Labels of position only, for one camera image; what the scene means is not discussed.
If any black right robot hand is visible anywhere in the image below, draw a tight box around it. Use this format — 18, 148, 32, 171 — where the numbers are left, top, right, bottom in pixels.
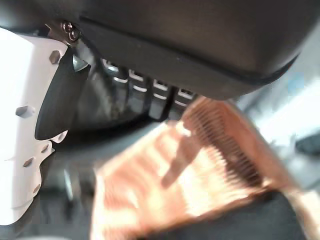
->
0, 0, 320, 226

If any rectangular wicker laundry basket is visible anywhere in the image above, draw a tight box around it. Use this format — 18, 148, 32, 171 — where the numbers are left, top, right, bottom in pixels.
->
91, 96, 288, 240

